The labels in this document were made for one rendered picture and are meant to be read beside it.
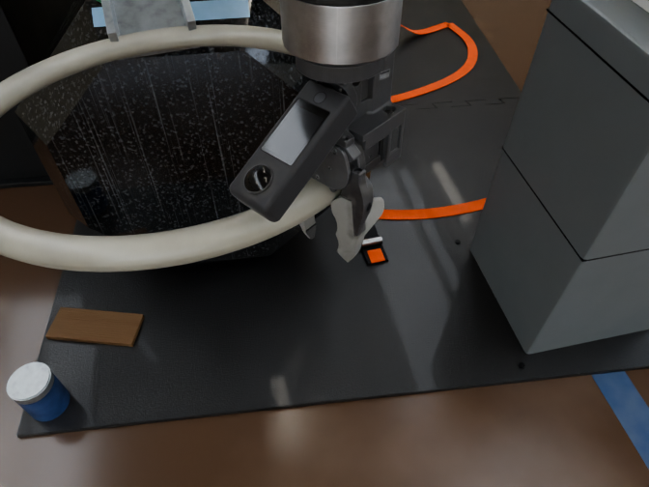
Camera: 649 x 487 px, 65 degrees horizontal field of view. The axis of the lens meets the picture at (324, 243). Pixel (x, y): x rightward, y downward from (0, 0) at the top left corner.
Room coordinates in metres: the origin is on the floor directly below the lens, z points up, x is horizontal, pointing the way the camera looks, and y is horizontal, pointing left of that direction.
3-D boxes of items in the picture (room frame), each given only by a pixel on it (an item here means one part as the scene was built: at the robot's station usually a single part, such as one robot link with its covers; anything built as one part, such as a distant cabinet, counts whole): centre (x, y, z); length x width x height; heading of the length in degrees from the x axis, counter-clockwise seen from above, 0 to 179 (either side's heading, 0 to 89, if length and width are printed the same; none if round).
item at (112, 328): (0.78, 0.65, 0.02); 0.25 x 0.10 x 0.01; 84
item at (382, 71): (0.38, -0.02, 1.02); 0.09 x 0.08 x 0.12; 138
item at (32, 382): (0.56, 0.71, 0.08); 0.10 x 0.10 x 0.13
